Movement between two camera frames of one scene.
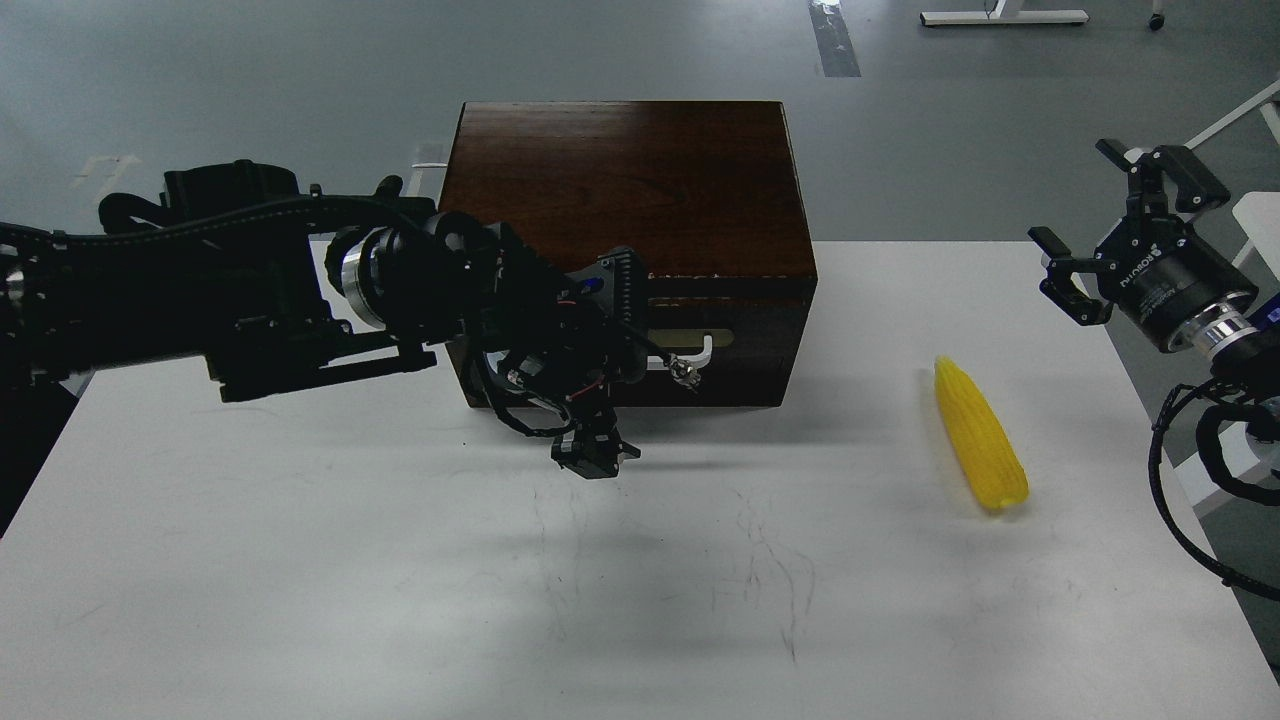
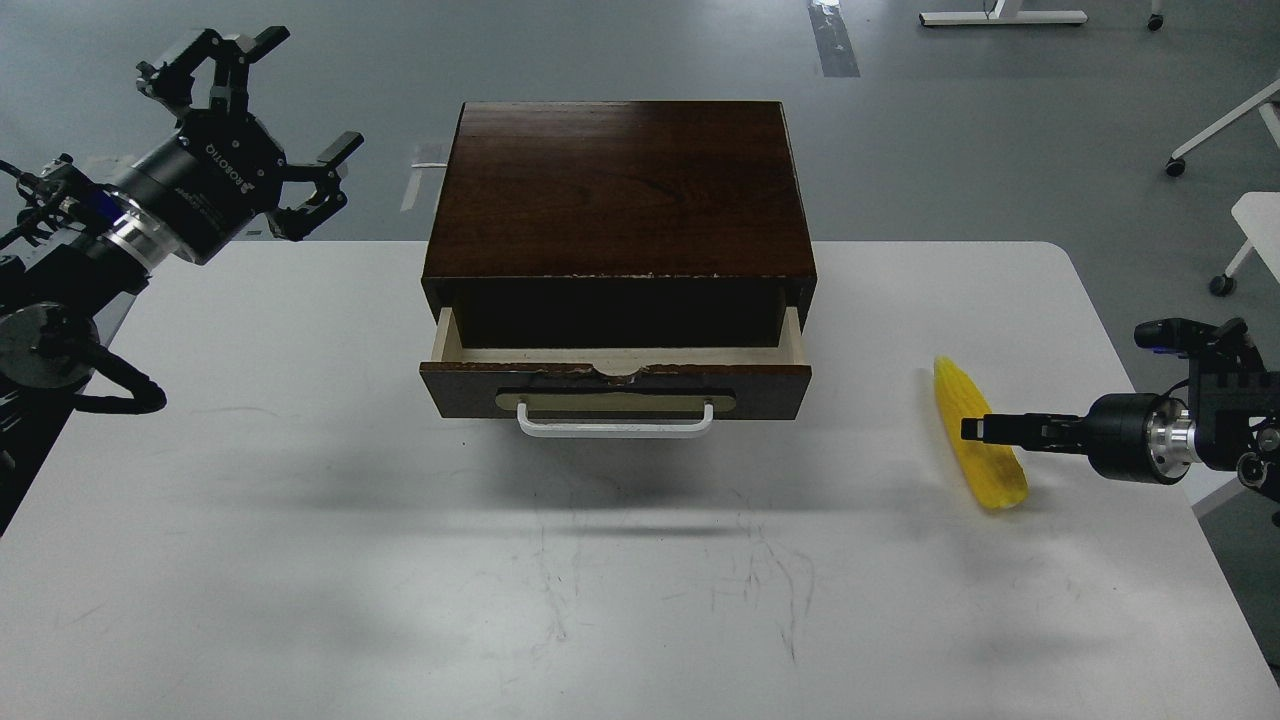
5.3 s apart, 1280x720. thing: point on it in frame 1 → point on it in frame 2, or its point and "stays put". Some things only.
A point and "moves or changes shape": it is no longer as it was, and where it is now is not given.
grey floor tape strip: [833, 39] stays put
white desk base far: [994, 15] stays put
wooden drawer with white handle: [739, 332] moves or changes shape
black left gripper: [552, 341] → [222, 172]
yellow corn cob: [981, 435] stays put
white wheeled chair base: [1257, 215] stays put
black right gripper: [1169, 280] → [1130, 437]
